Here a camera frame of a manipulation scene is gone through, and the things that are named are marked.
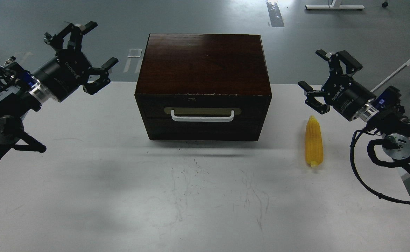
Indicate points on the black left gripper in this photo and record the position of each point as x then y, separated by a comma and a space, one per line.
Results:
64, 73

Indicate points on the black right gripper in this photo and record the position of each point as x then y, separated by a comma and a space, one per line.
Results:
340, 91

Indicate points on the yellow corn cob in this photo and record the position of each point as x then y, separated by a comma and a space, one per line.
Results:
314, 150

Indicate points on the wooden drawer with white handle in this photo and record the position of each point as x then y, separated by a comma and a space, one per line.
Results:
203, 117

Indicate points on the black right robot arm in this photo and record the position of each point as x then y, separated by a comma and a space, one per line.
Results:
383, 115

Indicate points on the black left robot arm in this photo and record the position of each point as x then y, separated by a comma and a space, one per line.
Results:
23, 90

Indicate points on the white floor tape marker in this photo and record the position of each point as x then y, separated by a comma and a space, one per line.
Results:
134, 53

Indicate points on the grey floor tape strip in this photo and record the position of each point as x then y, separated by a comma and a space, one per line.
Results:
275, 16

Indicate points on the dark wooden cabinet box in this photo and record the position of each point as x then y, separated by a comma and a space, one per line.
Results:
204, 64

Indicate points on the white desk frame base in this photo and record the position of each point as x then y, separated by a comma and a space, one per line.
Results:
334, 5

